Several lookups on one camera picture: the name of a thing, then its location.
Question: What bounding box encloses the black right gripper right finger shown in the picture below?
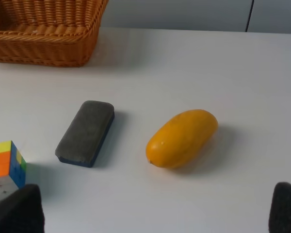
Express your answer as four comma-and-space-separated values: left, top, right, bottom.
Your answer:
268, 182, 291, 233

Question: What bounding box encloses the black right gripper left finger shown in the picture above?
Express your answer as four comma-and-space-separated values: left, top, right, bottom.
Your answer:
0, 184, 45, 233

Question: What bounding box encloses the orange wicker basket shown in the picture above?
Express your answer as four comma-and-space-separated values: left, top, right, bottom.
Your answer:
0, 0, 108, 67

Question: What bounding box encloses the colourful puzzle cube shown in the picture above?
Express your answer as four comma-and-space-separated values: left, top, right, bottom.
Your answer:
0, 140, 27, 201

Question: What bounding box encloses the grey blue whiteboard eraser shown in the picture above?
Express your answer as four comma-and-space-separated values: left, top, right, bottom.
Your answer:
55, 100, 115, 167

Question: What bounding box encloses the yellow mango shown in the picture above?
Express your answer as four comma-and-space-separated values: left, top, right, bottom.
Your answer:
146, 109, 218, 169

